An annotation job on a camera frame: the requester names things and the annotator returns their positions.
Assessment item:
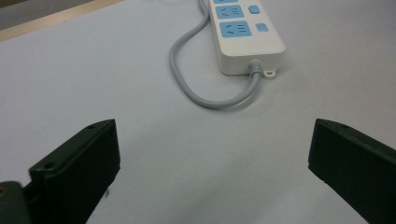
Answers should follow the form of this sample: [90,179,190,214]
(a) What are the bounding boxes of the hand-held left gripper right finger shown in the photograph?
[307,118,396,224]

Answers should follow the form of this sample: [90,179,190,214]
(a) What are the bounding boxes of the white power strip blue sockets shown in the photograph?
[208,0,287,79]

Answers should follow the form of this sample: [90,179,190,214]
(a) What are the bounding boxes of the grey power strip cable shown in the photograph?
[168,0,262,110]

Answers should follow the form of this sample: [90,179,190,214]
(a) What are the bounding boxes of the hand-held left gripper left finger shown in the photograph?
[23,119,121,224]

